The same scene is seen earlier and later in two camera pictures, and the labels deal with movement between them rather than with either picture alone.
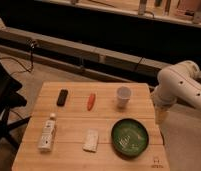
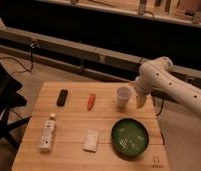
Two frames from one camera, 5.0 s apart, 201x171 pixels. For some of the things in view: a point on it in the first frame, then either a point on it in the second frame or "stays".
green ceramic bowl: x=129 y=139 stays
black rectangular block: x=62 y=98 stays
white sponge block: x=91 y=140 stays
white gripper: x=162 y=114 to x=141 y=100
